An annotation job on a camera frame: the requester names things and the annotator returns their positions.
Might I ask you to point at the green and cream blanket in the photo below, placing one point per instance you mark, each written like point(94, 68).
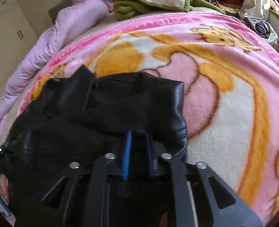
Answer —
point(127, 9)

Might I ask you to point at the lilac quilted duvet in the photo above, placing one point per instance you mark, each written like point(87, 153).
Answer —
point(70, 23)

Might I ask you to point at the black leather jacket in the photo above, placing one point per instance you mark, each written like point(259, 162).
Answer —
point(82, 118)

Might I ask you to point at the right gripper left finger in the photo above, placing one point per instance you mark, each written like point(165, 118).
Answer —
point(79, 196)

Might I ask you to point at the purple cloth bundle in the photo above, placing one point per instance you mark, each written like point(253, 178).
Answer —
point(263, 29)

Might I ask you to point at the cream wardrobe with handles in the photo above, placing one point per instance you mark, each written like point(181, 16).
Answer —
point(16, 37)

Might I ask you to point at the pink cartoon fleece blanket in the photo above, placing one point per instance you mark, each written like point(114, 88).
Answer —
point(231, 78)

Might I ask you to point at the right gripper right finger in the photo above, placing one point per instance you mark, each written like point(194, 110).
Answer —
point(182, 194)

